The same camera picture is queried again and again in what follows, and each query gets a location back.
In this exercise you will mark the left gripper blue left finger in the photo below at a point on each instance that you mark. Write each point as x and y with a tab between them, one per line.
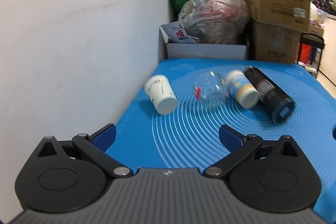
92	148

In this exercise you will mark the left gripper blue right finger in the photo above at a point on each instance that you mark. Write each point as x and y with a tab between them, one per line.
241	148

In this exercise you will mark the black cylindrical cup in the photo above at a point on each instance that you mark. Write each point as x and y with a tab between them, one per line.
276	102

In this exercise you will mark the clear glass cup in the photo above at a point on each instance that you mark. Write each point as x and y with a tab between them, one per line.
210	90

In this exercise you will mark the lower brown cardboard box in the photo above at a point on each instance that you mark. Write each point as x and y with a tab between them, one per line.
274	43

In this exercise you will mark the red bucket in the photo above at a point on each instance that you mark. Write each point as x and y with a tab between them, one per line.
305	53

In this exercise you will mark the white cardboard box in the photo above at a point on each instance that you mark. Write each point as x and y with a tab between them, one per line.
181	46

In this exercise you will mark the clear plastic bag with clothes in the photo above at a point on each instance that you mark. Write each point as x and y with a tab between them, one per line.
214	21

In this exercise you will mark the black folding chair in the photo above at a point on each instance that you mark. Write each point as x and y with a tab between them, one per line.
318	45

